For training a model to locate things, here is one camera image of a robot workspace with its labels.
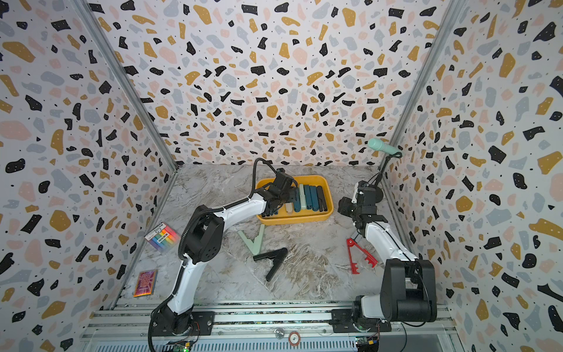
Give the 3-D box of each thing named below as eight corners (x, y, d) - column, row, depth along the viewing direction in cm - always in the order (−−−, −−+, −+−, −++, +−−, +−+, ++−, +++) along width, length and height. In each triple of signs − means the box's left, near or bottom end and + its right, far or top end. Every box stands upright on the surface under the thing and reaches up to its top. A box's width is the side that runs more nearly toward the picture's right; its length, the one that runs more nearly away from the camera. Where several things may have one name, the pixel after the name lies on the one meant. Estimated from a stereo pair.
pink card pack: (136, 297, 80) (132, 296, 79) (142, 273, 86) (138, 271, 84) (152, 294, 81) (149, 292, 79) (157, 271, 87) (154, 269, 85)
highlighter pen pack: (145, 239, 95) (143, 237, 94) (166, 223, 100) (163, 221, 99) (162, 255, 91) (160, 253, 89) (182, 237, 96) (180, 235, 95)
